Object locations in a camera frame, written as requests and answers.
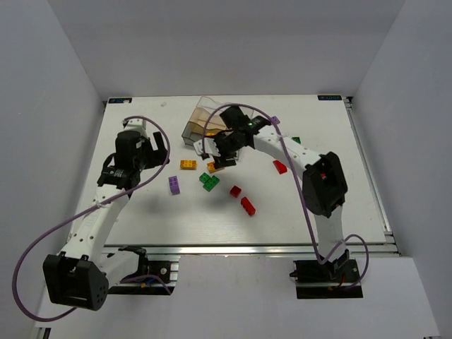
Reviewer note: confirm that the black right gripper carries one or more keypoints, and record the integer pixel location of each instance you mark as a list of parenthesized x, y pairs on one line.
[(223, 152)]

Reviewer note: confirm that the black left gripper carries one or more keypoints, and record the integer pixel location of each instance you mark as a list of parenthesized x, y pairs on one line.
[(155, 152)]

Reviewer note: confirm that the yellow upside-down lego brick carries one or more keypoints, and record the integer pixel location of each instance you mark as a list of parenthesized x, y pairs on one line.
[(212, 168)]

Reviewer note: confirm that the yellow 2x4 lego brick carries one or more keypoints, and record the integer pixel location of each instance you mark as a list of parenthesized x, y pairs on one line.
[(188, 164)]

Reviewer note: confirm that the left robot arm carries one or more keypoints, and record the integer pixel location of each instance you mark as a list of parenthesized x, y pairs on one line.
[(79, 275)]

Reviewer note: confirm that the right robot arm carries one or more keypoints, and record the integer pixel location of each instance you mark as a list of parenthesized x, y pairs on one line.
[(319, 178)]

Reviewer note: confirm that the green 2x2 lego brick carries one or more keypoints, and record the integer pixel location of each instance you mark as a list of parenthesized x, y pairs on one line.
[(204, 178)]

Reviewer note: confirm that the green 2x4 lego brick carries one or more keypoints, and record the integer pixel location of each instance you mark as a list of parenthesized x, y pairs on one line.
[(210, 183)]

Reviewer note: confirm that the purple 2x4 lego brick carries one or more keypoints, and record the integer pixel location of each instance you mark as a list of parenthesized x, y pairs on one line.
[(174, 185)]

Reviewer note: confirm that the clear stepped organizer tray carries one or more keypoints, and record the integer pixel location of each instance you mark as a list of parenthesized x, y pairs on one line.
[(196, 125)]

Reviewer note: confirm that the red 2x2 lego brick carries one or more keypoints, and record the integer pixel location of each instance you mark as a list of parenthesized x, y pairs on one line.
[(235, 191)]

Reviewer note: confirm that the red 2x4 lego on side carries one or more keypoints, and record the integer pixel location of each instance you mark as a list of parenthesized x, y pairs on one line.
[(248, 206)]

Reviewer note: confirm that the red curved lego brick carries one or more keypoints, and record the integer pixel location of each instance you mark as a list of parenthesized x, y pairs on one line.
[(280, 167)]

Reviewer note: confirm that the dark label sticker left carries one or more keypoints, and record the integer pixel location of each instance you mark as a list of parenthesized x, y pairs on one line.
[(119, 100)]

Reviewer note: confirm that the dark label sticker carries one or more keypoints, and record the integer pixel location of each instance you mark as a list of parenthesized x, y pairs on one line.
[(329, 97), (119, 100)]

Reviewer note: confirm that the green upside-down 2x2 lego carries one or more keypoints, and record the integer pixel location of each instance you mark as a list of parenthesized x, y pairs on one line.
[(296, 140)]

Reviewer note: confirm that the dark label sticker right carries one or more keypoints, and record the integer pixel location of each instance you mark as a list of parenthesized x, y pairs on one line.
[(329, 97)]

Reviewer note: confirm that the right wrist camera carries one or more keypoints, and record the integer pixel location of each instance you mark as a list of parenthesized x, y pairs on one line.
[(206, 148)]

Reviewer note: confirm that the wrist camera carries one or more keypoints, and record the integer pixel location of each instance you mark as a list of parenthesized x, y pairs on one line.
[(138, 125), (206, 148)]

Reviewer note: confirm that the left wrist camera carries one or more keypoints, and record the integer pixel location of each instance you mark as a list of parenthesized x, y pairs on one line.
[(138, 125)]

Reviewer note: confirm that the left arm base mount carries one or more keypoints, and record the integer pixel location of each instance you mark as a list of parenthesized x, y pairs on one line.
[(148, 273)]

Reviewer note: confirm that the aluminium front rail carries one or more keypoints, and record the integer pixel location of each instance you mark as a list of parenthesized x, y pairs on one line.
[(355, 249)]

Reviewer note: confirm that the aluminium rail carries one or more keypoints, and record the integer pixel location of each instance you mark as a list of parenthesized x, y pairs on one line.
[(355, 249), (387, 230)]

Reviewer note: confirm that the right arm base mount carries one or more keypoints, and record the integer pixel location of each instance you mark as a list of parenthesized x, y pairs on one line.
[(315, 281)]

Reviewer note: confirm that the aluminium right side rail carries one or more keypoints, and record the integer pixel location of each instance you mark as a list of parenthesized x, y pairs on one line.
[(387, 230)]

